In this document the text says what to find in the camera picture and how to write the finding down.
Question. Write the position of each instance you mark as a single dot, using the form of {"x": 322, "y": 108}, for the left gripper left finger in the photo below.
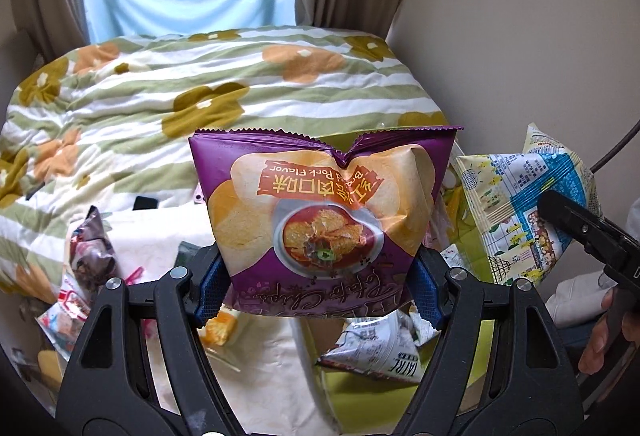
{"x": 138, "y": 367}

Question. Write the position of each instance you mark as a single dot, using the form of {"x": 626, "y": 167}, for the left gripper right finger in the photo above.
{"x": 529, "y": 387}

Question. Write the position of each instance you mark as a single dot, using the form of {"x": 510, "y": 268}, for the red white shrimp chip bag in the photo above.
{"x": 63, "y": 321}

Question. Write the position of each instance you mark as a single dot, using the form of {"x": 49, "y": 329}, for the small pink candy bag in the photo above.
{"x": 135, "y": 277}

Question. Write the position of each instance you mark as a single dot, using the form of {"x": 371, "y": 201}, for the blue white snack bag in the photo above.
{"x": 502, "y": 191}

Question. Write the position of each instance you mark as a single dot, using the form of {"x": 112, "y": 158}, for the dark purple cartoon snack bag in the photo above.
{"x": 92, "y": 256}

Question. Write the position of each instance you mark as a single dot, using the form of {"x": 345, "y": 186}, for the grey newsprint snack bag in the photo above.
{"x": 382, "y": 347}

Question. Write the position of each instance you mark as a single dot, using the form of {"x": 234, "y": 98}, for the purple potato chip bag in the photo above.
{"x": 305, "y": 229}

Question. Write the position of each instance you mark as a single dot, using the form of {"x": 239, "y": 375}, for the orange cake snack bag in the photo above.
{"x": 220, "y": 329}

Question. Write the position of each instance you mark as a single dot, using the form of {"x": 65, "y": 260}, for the person's right hand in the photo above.
{"x": 592, "y": 358}

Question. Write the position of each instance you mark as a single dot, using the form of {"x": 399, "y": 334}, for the floral green striped duvet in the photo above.
{"x": 106, "y": 123}

